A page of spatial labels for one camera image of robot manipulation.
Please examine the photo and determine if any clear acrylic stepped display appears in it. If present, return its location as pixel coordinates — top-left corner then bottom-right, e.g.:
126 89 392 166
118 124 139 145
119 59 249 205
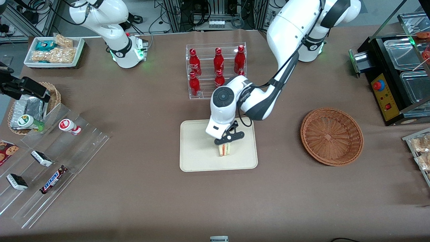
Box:
0 103 111 230

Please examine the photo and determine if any wrapped bread pack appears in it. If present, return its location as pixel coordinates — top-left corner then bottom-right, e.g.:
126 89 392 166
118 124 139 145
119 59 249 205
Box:
411 134 430 153
415 153 430 172

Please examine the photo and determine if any large rice cracker bag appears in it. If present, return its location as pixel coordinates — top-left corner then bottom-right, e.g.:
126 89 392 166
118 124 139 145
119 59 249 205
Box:
31 47 77 64

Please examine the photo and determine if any steel food pan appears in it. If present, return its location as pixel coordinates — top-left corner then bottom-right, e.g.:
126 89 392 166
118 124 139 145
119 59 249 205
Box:
384 37 430 71
400 70 430 105

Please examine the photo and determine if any snickers chocolate bar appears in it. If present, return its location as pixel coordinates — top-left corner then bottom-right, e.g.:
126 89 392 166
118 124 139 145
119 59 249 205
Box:
40 165 69 195

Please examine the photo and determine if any red cookie box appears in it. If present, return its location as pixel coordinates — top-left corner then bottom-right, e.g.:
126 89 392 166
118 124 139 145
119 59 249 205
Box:
0 140 19 167

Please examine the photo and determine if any clear acrylic bottle rack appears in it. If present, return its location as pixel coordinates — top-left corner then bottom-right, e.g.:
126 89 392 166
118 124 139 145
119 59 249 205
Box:
185 42 247 100

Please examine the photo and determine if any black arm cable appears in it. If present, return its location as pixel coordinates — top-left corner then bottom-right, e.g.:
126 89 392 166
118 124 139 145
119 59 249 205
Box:
236 0 328 128

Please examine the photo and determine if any green yogurt bottle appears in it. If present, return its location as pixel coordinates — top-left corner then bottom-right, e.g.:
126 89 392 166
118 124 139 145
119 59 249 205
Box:
17 114 45 131

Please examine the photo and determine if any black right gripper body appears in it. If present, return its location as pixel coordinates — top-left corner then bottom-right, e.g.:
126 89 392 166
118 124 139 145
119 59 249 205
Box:
0 77 25 99

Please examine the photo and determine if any white snack tray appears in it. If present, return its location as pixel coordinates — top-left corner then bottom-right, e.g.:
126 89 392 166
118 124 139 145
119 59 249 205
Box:
24 36 85 70

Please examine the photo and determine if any small rice cracker bag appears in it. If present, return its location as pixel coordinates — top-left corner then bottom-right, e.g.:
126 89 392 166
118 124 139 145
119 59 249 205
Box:
53 34 74 48

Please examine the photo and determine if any teal snack packet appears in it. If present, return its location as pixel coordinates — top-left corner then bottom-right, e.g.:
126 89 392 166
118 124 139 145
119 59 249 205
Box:
35 40 57 51

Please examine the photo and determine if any black food warmer machine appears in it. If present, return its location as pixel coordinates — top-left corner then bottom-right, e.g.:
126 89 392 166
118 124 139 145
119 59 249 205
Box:
349 12 430 127

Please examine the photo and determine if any small tan wicker basket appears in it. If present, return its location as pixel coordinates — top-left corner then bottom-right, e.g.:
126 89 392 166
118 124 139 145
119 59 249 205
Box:
7 82 62 135

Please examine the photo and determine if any aluminium equipment rack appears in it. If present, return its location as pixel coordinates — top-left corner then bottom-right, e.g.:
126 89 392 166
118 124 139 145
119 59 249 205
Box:
163 0 269 32

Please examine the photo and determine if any aluminium frame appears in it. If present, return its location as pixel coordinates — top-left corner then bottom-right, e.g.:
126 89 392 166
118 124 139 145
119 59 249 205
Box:
0 0 61 43

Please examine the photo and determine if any large brown wicker basket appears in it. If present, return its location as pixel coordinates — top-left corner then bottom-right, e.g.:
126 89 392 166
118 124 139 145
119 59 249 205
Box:
300 108 364 167

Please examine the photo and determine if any red white yogurt bottle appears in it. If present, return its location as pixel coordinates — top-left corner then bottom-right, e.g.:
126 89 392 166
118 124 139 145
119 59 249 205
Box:
59 119 82 136

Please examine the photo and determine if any grey bread tray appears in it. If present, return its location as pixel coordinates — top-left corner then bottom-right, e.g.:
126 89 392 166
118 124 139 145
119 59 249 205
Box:
402 128 430 188

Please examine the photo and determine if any silver foil packet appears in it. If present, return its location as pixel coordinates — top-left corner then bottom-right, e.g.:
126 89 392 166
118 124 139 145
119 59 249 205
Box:
10 94 51 130

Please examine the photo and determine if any black white snack box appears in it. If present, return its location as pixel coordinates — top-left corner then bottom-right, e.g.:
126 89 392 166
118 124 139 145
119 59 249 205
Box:
31 150 53 167
6 173 29 191

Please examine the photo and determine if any beige plastic tray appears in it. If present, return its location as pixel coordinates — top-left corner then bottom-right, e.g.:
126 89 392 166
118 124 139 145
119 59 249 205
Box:
180 117 258 172

